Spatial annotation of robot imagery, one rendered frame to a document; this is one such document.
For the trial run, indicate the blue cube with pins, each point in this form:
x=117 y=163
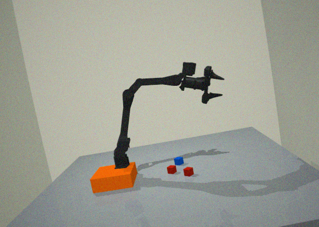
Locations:
x=178 y=161

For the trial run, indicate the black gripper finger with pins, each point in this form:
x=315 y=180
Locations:
x=215 y=76
x=213 y=95

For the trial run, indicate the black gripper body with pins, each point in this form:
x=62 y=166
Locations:
x=202 y=84

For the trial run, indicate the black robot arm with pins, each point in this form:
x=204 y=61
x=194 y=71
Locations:
x=121 y=159

